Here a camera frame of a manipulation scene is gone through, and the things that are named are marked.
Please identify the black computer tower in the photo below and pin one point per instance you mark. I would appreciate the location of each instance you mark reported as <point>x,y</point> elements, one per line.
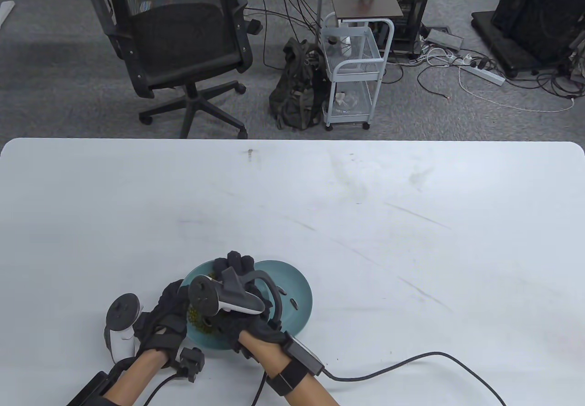
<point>411,8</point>

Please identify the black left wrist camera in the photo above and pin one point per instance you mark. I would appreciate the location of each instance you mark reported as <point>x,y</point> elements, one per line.
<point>192,364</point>

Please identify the person's right hand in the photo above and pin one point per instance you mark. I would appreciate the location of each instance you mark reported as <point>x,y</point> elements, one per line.
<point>247,326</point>

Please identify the white black left hand controller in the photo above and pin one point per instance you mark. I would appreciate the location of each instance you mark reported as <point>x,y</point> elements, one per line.
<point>121,312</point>

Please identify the person's right forearm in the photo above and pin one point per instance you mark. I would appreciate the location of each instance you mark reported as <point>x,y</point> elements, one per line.
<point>315,392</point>

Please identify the pile of green mung beans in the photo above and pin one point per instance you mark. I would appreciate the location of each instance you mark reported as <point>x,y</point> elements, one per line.
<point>199,319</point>

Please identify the teal plate with green beans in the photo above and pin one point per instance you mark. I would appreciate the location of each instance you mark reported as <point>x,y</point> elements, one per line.
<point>205,339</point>

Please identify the white flat board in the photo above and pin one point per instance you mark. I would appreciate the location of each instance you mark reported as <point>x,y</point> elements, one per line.
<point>4,13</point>

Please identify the grey adapter box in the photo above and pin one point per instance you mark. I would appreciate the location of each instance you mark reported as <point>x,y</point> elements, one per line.
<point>444,39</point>

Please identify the brown side table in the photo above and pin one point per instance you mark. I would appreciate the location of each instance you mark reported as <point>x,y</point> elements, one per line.
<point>361,6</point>

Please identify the person's left forearm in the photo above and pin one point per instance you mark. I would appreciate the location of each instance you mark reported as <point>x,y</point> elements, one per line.
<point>135,378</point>

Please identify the dark green backpack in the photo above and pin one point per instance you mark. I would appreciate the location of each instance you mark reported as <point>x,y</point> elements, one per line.
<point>297,90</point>

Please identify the white power strip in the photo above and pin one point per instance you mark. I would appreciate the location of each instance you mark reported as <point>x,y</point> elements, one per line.
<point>484,75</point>

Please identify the black mesh office chair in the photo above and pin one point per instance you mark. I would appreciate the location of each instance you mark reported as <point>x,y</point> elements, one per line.
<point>178,31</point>

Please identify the person's left hand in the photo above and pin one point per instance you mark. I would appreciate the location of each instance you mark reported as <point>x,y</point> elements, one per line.
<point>164,323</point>

